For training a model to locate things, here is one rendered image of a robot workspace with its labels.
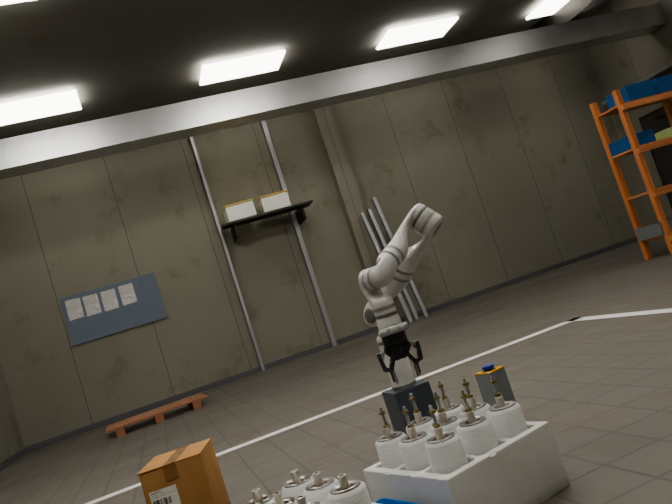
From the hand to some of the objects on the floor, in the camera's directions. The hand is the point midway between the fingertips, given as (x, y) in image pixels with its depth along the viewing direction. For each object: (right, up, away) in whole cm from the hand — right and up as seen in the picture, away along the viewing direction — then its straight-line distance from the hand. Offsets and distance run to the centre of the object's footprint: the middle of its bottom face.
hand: (406, 375), depth 196 cm
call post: (+37, -30, +8) cm, 48 cm away
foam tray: (+17, -35, -14) cm, 41 cm away
